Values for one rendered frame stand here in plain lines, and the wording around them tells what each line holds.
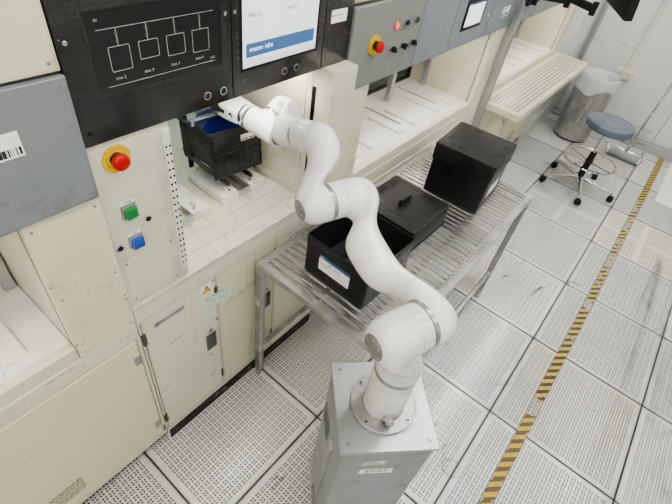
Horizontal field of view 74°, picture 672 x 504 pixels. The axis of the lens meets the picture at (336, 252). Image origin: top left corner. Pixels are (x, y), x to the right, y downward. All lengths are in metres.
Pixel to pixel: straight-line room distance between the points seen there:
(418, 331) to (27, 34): 0.91
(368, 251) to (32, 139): 0.72
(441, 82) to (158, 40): 2.13
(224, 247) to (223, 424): 0.90
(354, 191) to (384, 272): 0.24
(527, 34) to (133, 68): 3.63
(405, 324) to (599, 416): 1.84
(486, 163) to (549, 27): 2.39
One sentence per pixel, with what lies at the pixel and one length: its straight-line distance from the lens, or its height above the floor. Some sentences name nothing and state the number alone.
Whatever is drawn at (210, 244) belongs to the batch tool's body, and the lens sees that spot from 1.58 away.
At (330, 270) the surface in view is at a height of 0.84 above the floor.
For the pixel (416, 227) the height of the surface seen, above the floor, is 0.86.
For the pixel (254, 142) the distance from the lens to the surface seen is 1.73.
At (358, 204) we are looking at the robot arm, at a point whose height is 1.25.
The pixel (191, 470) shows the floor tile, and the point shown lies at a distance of 2.09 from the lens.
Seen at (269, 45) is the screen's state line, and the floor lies 1.51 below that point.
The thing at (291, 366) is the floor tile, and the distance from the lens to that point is 2.29.
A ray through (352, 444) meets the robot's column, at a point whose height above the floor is 0.76.
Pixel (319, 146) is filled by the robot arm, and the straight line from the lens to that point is 1.15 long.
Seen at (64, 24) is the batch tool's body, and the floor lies 1.64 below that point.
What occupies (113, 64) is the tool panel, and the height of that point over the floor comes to 1.55.
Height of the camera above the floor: 1.95
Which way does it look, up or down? 43 degrees down
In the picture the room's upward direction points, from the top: 10 degrees clockwise
